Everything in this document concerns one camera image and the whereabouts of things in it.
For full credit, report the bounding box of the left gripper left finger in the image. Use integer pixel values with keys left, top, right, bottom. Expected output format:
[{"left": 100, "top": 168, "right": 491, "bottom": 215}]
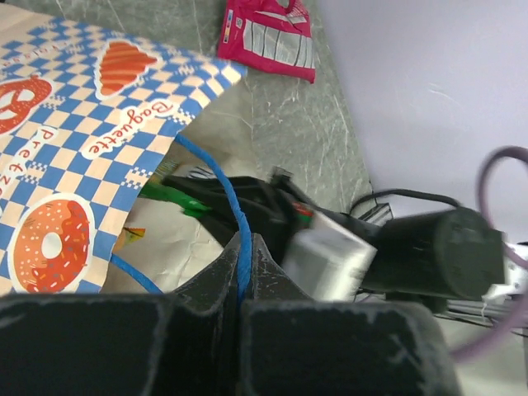
[{"left": 1, "top": 238, "right": 240, "bottom": 395}]

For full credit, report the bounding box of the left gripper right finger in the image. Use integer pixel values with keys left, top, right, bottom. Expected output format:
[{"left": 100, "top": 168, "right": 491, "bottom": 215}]
[{"left": 239, "top": 235, "right": 462, "bottom": 395}]

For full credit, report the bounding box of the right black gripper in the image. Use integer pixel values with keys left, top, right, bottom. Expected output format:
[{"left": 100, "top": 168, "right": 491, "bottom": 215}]
[{"left": 162, "top": 174, "right": 371, "bottom": 264}]

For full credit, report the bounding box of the green snack packet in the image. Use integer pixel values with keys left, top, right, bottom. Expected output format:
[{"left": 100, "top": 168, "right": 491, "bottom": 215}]
[{"left": 139, "top": 159, "right": 210, "bottom": 218}]

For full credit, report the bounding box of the red pink snack packet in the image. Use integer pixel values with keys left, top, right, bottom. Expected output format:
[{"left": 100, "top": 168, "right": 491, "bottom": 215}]
[{"left": 217, "top": 0, "right": 316, "bottom": 83}]

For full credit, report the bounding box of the blue checkered paper bag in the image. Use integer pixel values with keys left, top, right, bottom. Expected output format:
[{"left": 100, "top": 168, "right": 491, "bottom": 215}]
[{"left": 1, "top": 4, "right": 247, "bottom": 294}]

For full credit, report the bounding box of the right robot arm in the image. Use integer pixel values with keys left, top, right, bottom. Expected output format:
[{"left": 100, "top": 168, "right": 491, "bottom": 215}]
[{"left": 231, "top": 172, "right": 507, "bottom": 313}]

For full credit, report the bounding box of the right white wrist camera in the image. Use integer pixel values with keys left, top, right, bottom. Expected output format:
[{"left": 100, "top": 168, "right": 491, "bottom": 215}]
[{"left": 281, "top": 212, "right": 377, "bottom": 301}]

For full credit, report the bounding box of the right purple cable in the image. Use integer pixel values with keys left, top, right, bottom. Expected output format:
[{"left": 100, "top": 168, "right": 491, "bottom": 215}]
[{"left": 449, "top": 144, "right": 528, "bottom": 364}]

